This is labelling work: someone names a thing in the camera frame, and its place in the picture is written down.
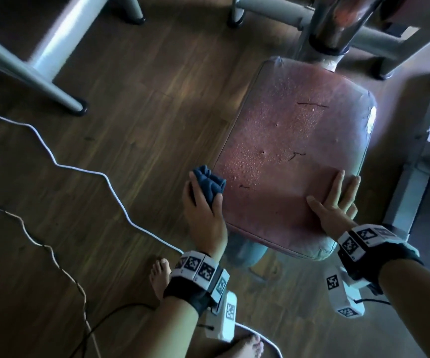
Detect left marker wristband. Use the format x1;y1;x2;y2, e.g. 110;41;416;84
163;251;230;317

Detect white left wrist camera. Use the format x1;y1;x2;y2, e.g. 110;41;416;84
204;290;238;343

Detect person's left forearm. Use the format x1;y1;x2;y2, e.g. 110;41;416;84
125;296;199;358

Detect chrome seat post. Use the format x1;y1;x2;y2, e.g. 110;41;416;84
308;0;383;56

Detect thin black cable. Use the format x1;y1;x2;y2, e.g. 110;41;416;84
353;297;391;307

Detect person's right hand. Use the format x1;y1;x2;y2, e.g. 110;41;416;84
306;169;362;241

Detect person's left foot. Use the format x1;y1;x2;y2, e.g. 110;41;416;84
149;258;173;302

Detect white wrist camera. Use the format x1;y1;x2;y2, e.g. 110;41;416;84
323;266;372;319
204;290;238;343

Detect worn red bench seat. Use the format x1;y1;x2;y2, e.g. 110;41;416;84
213;55;378;262

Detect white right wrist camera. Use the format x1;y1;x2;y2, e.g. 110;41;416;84
323;266;372;319

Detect right marker wristband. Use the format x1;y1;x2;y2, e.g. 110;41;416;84
337;223;424;295

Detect person's left hand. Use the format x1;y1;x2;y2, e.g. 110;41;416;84
182;171;229;262

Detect person's foot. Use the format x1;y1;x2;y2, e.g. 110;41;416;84
149;258;173;302
220;333;265;358

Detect marker wristband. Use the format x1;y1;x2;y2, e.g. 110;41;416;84
163;251;230;317
337;223;424;295

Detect person's right foot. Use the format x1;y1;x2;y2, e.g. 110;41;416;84
220;333;265;358

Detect grey gym machine frame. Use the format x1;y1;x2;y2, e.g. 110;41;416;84
224;0;430;269

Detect white cable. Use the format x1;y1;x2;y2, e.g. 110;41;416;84
0;107;283;358

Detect blue cleaning cloth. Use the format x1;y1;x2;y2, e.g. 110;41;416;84
192;165;227;209

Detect person's right forearm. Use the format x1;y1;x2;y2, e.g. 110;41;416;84
378;259;430;358

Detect grey treadmill frame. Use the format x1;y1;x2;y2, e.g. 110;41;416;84
382;69;430;239

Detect beige rope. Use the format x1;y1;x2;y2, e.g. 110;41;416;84
0;195;102;358

